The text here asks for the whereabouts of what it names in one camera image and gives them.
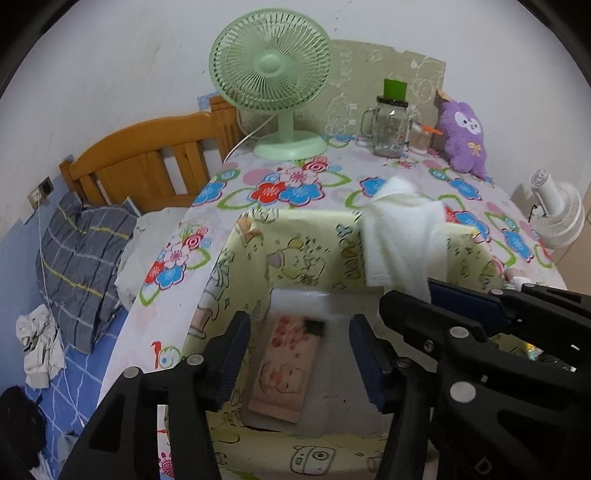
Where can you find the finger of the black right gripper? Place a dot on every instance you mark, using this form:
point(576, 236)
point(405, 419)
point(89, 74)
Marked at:
point(483, 308)

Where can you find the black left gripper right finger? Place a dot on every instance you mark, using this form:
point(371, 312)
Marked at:
point(397, 386)

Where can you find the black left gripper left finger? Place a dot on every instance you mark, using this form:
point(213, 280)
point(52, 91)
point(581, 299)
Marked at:
point(119, 441)

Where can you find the white towel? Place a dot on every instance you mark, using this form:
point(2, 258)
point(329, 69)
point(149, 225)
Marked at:
point(404, 239)

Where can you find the pink cartoon tissue pack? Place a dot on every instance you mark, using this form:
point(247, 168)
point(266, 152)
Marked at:
point(281, 383)

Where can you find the floral tablecloth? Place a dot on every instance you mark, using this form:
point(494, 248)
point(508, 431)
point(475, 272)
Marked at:
point(490, 231)

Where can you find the white crumpled cloth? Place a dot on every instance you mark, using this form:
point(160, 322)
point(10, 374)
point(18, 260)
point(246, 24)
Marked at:
point(44, 356)

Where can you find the white standing fan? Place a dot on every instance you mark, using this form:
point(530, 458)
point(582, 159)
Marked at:
point(559, 216)

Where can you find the yellow cartoon gift box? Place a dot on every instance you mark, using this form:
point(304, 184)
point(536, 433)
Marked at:
point(323, 299)

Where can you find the purple plush bunny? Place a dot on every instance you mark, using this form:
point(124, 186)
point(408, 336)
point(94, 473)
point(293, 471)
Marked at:
point(464, 145)

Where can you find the cotton swab jar orange lid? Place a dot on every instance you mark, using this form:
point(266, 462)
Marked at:
point(421, 137)

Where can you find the grey plaid pillow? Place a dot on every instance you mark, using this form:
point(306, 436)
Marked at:
point(76, 267)

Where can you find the glass mason jar mug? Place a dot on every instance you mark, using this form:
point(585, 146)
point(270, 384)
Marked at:
point(385, 126)

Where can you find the green cartoon board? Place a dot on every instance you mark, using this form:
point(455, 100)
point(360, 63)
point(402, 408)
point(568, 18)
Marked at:
point(357, 78)

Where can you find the wooden bed headboard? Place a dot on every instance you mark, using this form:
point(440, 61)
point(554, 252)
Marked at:
point(157, 163)

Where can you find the green desk fan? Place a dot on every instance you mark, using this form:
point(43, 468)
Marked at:
point(274, 61)

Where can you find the wall power socket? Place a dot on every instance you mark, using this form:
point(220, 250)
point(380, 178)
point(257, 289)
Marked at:
point(38, 195)

